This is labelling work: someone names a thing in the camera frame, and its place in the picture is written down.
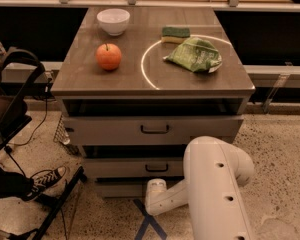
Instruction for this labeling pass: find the grey bottom drawer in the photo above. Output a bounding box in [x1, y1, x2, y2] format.
[95, 179, 147, 198]

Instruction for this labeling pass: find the grey drawer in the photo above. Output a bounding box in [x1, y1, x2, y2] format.
[95, 179, 147, 198]
[82, 158, 183, 178]
[63, 115, 243, 146]

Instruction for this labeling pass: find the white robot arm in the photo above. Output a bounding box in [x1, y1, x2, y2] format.
[145, 136, 255, 240]

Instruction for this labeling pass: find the grey top drawer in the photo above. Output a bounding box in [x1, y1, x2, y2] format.
[63, 115, 243, 146]

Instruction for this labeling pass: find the grey drawer cabinet wooden top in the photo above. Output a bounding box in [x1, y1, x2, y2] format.
[52, 7, 255, 185]

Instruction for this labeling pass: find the grey middle drawer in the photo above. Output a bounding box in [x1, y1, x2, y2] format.
[82, 158, 183, 178]

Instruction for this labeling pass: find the orange apple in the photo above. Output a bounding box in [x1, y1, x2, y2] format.
[95, 43, 122, 71]

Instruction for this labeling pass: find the green chip bag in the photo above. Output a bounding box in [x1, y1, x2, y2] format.
[164, 37, 222, 73]

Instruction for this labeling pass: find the green yellow sponge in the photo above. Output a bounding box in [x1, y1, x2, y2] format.
[161, 27, 190, 44]

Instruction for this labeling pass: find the white bowl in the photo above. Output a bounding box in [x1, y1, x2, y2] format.
[97, 8, 130, 36]

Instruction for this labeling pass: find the blue tape cross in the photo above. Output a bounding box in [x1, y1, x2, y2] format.
[133, 199, 167, 240]

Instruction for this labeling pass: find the black white sneaker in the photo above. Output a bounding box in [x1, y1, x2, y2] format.
[22, 166, 67, 201]

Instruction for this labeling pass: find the black cable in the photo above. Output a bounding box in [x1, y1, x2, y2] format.
[3, 80, 51, 152]

